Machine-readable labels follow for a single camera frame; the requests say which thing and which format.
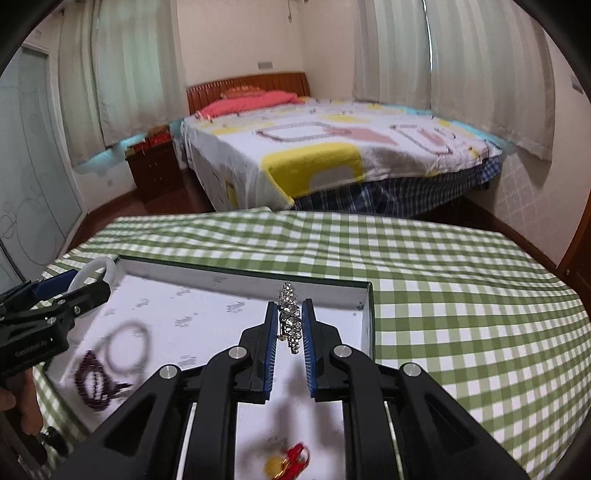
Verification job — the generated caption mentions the white bangle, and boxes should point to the white bangle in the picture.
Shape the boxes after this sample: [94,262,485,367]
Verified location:
[69,258,116,295]

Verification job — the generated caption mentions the dark wooden nightstand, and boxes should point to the dark wooden nightstand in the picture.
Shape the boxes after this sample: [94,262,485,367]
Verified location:
[126,138,186,202]

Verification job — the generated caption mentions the frosted glass sliding door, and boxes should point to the frosted glass sliding door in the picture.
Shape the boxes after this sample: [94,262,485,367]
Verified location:
[0,46,89,282]

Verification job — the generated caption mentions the dark red bead necklace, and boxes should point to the dark red bead necklace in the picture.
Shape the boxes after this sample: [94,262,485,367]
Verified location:
[74,350,136,411]

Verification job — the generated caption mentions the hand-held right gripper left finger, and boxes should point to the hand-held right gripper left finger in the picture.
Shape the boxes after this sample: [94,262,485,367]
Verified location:
[48,301,280,480]

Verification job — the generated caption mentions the pale striped curtain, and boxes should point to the pale striped curtain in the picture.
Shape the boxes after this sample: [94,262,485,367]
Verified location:
[58,0,100,166]
[353,0,433,105]
[427,0,556,162]
[92,0,186,145]

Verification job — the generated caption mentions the green tray box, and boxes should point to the green tray box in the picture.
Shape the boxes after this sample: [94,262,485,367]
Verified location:
[44,255,375,480]

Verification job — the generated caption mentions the brown wooden door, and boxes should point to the brown wooden door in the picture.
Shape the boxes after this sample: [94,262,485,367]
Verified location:
[558,228,591,289]

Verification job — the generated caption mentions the pink pillow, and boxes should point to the pink pillow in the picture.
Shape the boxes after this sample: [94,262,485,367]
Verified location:
[196,90,302,119]

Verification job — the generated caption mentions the wooden bed headboard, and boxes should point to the wooden bed headboard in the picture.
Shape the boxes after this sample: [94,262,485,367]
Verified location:
[187,72,309,116]

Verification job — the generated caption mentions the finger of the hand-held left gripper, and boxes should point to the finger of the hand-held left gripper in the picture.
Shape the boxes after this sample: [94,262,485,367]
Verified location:
[44,280,112,324]
[0,270,78,315]

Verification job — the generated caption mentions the green checked tablecloth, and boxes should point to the green checked tablecloth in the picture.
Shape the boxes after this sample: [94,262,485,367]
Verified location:
[34,206,587,480]

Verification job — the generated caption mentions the blue plaid bed skirt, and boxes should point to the blue plaid bed skirt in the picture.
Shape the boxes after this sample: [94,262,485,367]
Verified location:
[293,157,502,217]

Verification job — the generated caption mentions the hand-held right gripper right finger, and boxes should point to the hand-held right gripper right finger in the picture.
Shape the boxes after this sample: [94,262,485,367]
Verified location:
[301,298,532,480]

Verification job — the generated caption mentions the orange patterned pillow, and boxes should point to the orange patterned pillow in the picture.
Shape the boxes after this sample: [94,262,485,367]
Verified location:
[221,87,269,99]

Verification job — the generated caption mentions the patterned white bedsheet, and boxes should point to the patterned white bedsheet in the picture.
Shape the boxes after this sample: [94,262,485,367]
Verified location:
[180,97,504,213]

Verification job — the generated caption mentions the person's left hand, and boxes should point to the person's left hand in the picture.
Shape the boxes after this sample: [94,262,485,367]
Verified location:
[0,369,44,437]

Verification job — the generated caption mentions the red boxes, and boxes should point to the red boxes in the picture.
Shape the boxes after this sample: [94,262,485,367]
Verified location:
[127,127,170,155]

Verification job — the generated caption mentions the silver rhinestone brooch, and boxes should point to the silver rhinestone brooch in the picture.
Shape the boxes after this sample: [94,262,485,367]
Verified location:
[276,281,303,355]

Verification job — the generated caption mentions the red tassel gold charm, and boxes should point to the red tassel gold charm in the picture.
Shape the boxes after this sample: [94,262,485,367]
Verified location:
[263,442,311,480]

